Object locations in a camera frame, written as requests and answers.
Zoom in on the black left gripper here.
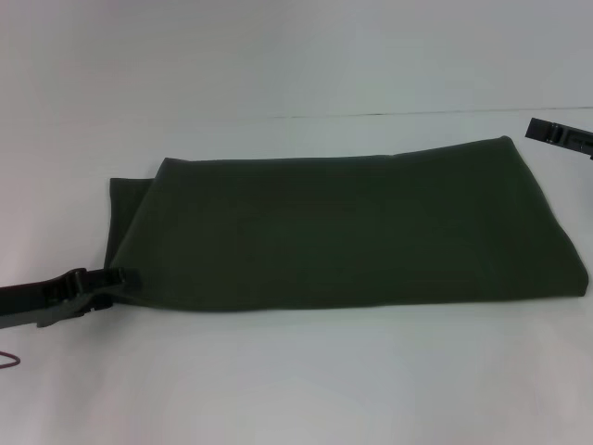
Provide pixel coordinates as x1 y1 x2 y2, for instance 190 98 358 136
0 267 142 332

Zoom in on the dark green shirt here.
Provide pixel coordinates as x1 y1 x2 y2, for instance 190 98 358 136
108 134 590 311

